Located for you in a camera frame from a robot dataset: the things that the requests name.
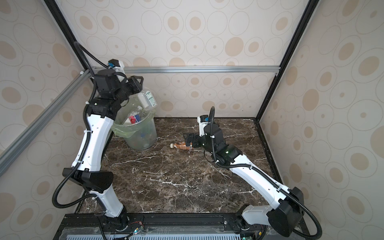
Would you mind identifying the horizontal aluminium rail back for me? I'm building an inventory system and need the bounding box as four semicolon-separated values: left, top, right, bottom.
124;66;280;74

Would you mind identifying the brown Nescafe bottle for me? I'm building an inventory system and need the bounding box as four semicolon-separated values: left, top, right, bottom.
170;142;193;151

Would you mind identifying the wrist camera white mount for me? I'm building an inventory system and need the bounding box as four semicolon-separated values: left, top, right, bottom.
108;59;125;76
197;115;209;137

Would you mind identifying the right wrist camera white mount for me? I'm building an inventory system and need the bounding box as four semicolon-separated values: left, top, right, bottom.
197;115;209;137

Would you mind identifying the clear small bottle green-white cap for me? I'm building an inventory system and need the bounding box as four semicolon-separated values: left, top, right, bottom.
137;90;157;111

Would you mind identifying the green-lined mesh waste bin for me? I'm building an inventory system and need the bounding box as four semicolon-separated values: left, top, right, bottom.
112;94;157;151

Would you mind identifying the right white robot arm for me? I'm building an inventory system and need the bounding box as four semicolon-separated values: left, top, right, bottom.
185;107;323;240

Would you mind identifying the clear crushed bottle blue cap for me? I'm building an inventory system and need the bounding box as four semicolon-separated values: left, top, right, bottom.
128;114;142;125

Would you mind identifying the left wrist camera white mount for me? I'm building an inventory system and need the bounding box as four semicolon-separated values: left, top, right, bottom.
108;59;125;76

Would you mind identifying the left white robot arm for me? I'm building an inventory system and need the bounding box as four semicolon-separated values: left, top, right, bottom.
52;42;144;231

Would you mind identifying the diagonal aluminium rail left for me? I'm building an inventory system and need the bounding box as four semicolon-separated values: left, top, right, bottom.
1;70;91;175

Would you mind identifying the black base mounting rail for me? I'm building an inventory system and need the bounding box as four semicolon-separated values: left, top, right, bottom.
53;212;313;240

